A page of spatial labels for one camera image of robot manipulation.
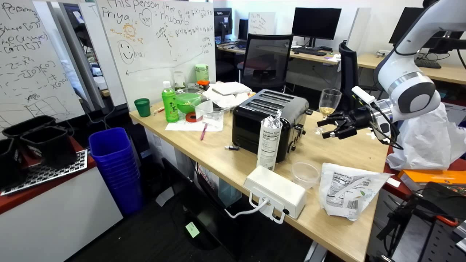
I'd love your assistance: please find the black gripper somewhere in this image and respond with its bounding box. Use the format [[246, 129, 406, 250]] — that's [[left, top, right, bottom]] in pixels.
[[316, 103, 381, 142]]

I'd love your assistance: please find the black and silver toaster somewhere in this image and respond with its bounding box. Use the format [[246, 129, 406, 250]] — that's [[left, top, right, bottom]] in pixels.
[[231, 87, 310, 164]]

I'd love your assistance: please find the wine glass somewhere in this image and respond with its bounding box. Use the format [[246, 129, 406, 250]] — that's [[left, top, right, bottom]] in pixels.
[[317, 87, 343, 119]]

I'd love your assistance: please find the clear plastic container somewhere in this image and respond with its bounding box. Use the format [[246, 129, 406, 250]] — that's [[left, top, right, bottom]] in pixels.
[[290, 159, 322, 189]]

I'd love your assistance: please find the white labelled plastic bag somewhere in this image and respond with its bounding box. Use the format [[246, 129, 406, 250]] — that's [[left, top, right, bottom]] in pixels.
[[317, 161, 393, 222]]

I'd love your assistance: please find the long wooden office desk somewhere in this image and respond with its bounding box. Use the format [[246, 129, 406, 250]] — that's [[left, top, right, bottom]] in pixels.
[[215, 42, 466, 85]]

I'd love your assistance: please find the black keyboard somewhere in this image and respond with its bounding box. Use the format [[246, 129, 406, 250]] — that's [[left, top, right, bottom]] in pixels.
[[291, 44, 327, 56]]

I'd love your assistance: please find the white rectangular box device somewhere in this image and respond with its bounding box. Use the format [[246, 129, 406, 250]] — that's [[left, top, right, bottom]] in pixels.
[[243, 164, 308, 221]]

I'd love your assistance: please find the black mesh office chair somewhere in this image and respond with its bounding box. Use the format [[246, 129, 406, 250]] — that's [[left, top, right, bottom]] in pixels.
[[237, 31, 294, 92]]

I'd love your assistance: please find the large white plastic bag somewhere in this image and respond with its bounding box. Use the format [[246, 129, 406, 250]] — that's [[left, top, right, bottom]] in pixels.
[[387, 101, 466, 171]]

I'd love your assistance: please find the black computer monitor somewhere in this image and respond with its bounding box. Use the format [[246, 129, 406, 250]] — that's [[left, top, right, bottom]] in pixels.
[[291, 5, 342, 49]]

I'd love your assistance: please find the orange folder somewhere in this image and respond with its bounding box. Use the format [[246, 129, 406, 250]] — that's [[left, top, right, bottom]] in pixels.
[[397, 167, 466, 186]]

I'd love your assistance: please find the black tripod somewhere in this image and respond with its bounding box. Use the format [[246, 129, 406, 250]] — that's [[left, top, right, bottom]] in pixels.
[[375, 193, 438, 258]]

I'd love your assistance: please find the black monitor on stand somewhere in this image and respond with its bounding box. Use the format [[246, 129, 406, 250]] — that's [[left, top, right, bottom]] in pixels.
[[387, 5, 466, 69]]

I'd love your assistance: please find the small white board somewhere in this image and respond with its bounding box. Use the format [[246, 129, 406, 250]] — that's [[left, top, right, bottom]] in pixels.
[[247, 11, 276, 36]]

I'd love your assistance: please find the clear plastic cup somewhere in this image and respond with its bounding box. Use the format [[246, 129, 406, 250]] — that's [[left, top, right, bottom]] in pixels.
[[193, 98, 217, 120]]

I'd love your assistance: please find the light green canister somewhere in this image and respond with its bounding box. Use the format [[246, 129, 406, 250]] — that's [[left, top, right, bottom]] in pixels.
[[193, 62, 211, 84]]

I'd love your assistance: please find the white paper sheet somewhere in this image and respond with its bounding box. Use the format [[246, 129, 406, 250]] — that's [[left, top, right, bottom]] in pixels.
[[164, 113, 225, 133]]

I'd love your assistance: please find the green snack bag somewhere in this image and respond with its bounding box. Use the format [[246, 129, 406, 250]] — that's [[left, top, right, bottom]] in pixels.
[[173, 90, 204, 116]]

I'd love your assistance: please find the small dark monitor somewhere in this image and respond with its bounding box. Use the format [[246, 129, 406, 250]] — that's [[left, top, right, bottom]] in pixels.
[[212, 5, 234, 40]]

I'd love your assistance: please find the green plastic bottle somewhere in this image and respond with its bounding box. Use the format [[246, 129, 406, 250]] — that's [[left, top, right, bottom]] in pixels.
[[160, 79, 180, 123]]

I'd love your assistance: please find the green paper label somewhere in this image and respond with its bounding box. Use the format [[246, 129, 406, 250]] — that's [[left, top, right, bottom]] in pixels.
[[183, 221, 201, 238]]

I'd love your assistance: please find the whiteboard with smiley drawing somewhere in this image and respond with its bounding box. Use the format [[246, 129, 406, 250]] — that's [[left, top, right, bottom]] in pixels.
[[94, 0, 217, 110]]

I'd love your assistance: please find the dark green cup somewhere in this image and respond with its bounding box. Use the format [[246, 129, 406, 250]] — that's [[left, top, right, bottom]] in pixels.
[[132, 97, 151, 117]]

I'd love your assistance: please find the stack of blue bins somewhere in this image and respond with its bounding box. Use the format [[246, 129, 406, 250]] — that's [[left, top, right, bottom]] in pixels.
[[87, 126, 144, 216]]

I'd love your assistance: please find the black fabric pot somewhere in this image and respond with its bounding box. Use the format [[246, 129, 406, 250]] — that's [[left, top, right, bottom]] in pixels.
[[19, 123, 78, 168], [0, 113, 57, 139]]

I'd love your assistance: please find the perforated metal tray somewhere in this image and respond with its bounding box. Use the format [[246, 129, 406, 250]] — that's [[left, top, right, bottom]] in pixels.
[[0, 146, 90, 197]]

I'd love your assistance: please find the white cabinet with red top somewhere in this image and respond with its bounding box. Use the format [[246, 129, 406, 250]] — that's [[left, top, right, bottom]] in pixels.
[[0, 139, 123, 262]]

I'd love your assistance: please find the whiteboard with handwriting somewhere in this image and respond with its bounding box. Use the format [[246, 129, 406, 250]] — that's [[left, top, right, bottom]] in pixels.
[[0, 0, 87, 132]]

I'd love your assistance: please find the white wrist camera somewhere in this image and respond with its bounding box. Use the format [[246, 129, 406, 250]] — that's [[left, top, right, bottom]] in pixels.
[[349, 84, 375, 106]]

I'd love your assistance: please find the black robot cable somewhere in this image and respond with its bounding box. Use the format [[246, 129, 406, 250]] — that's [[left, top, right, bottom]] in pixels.
[[368, 100, 405, 151]]

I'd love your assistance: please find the white cable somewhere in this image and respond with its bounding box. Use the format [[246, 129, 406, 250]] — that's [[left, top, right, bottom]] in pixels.
[[223, 190, 288, 225]]

